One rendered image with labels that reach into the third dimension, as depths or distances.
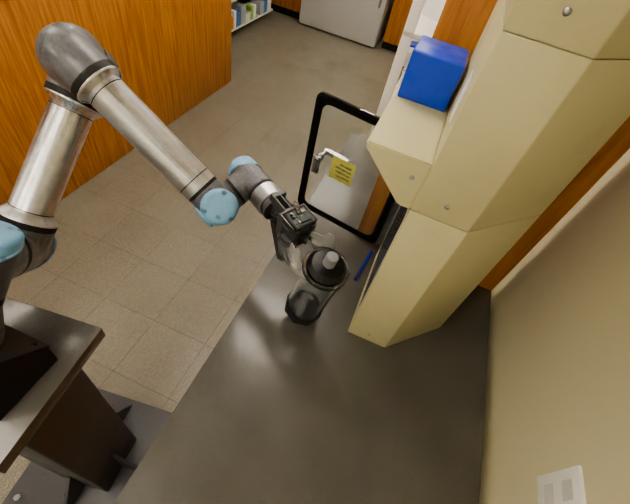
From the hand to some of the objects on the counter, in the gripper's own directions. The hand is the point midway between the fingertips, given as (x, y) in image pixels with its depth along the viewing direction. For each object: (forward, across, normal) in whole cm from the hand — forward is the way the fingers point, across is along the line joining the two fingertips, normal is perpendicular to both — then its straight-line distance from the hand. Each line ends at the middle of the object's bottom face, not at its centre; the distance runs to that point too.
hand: (321, 269), depth 82 cm
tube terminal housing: (+14, +28, +24) cm, 40 cm away
